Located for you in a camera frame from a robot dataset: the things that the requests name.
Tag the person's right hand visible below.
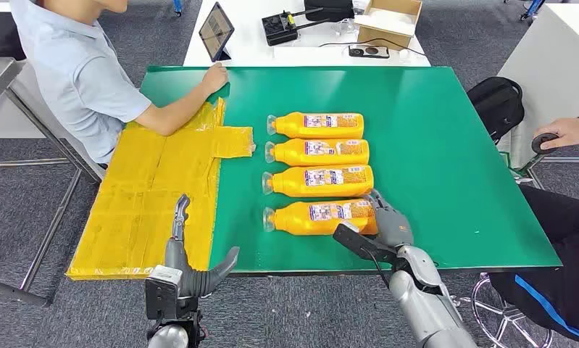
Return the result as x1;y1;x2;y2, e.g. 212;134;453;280
533;117;579;151
200;62;230;96

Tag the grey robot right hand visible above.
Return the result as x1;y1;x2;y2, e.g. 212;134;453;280
365;189;415;249

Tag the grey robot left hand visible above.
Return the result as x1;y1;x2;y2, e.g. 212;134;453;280
163;193;241;299

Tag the black round controller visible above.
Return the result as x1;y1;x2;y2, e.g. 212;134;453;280
531;133;560;155

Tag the orange detergent bottle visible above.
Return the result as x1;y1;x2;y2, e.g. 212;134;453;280
262;199;379;237
262;165;375;199
266;112;365;140
264;138;371;167

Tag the black tablet on stand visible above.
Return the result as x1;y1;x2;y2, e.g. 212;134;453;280
198;1;236;63

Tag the white table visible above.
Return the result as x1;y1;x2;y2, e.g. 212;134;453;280
182;0;432;67

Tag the white desk with metal leg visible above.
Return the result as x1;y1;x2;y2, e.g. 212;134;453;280
498;4;579;171

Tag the yellow taped cardboard sheet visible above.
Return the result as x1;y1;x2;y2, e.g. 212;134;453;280
65;97;257;282

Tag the green table mat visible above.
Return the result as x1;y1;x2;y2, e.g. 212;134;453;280
139;65;563;277

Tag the black router with antennas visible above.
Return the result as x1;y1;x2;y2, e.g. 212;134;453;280
262;7;331;47

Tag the black backpack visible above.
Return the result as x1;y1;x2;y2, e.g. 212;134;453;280
467;76;526;145

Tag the person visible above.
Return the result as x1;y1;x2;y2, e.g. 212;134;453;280
8;0;230;167
489;117;579;344

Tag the black bag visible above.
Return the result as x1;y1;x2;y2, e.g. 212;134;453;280
303;0;356;23

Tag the clear plastic piece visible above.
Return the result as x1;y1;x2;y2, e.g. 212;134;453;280
331;18;359;36

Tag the chrome chair wheel base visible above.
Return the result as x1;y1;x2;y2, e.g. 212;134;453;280
471;273;554;348

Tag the black smartphone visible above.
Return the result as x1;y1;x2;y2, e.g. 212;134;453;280
349;43;391;59

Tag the open cardboard box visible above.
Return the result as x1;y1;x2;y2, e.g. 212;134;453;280
354;0;423;51

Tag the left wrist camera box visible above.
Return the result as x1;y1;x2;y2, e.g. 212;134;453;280
145;265;185;321

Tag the blue metal frame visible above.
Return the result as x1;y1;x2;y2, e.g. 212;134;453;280
519;0;547;22

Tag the thin black cable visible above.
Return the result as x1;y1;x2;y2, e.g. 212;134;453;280
317;37;427;57

